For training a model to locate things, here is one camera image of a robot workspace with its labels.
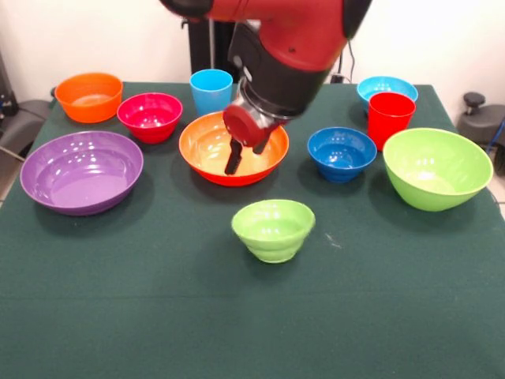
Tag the dark blue bowl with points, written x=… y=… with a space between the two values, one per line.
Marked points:
x=341 y=156

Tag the dark green tablecloth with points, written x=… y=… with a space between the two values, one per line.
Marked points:
x=252 y=316

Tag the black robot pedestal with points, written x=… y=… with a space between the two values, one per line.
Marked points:
x=201 y=51

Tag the small green bowl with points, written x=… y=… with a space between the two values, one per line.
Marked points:
x=272 y=233

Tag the purple bowl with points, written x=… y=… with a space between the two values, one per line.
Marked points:
x=79 y=177

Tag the deep orange bowl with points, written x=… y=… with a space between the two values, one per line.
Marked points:
x=88 y=100

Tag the red cup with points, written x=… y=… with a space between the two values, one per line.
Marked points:
x=388 y=122

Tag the light blue cup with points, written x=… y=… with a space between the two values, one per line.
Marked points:
x=209 y=96

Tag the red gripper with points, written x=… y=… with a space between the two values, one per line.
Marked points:
x=242 y=126

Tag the magenta bowl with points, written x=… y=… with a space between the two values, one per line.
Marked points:
x=150 y=118

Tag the light blue bowl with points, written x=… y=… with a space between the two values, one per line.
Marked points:
x=386 y=85

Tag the grey machine base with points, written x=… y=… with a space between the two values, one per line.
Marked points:
x=479 y=122
x=23 y=126

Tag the large green bowl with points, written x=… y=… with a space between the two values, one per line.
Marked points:
x=434 y=173

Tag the wide orange bowl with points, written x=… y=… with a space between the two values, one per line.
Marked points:
x=205 y=150

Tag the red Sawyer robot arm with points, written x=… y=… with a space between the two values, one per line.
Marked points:
x=292 y=47

